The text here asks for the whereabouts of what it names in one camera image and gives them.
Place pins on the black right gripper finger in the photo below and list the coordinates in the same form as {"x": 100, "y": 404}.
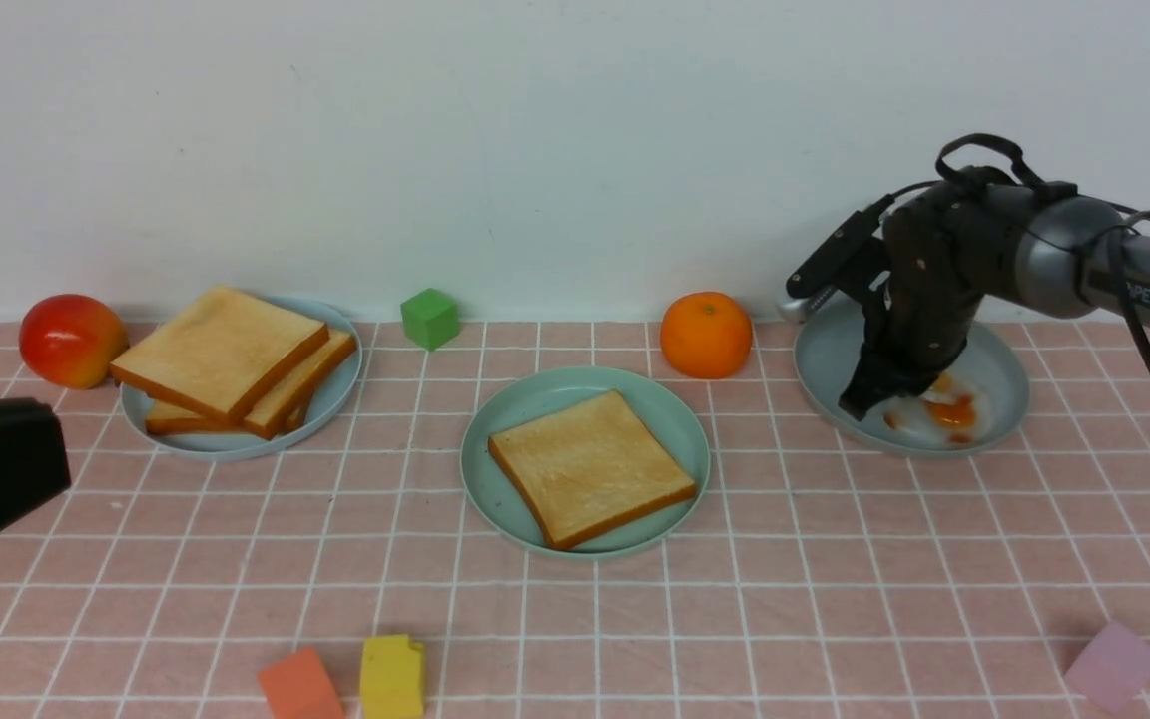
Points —
{"x": 870, "y": 387}

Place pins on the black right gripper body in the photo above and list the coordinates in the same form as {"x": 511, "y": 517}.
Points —
{"x": 946, "y": 250}

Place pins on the toast slice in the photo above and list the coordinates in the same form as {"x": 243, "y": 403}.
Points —
{"x": 164, "y": 419}
{"x": 273, "y": 412}
{"x": 221, "y": 354}
{"x": 589, "y": 468}

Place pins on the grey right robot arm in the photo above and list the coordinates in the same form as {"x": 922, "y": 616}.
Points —
{"x": 1053, "y": 251}

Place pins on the lower fried egg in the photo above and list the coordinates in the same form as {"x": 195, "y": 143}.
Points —
{"x": 952, "y": 412}

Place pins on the grey blue egg plate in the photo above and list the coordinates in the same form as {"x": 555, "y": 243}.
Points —
{"x": 827, "y": 352}

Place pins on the orange fruit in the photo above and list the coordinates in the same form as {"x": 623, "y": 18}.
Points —
{"x": 706, "y": 335}

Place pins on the pink checkered tablecloth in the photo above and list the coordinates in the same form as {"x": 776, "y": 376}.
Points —
{"x": 816, "y": 578}

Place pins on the pink block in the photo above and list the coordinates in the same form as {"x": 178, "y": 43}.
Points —
{"x": 1112, "y": 669}

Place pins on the teal centre plate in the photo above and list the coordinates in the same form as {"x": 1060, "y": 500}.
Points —
{"x": 504, "y": 506}

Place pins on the green cube block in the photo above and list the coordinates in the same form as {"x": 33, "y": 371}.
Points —
{"x": 430, "y": 319}

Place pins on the light blue bread plate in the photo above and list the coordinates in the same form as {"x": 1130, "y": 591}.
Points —
{"x": 328, "y": 394}

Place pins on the yellow block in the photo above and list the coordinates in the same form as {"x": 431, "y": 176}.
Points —
{"x": 392, "y": 677}

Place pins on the orange block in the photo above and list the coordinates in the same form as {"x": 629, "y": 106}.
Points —
{"x": 299, "y": 687}

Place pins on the red yellow apple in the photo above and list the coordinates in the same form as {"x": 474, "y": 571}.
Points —
{"x": 70, "y": 340}

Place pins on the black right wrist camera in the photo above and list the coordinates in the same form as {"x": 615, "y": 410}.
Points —
{"x": 852, "y": 261}

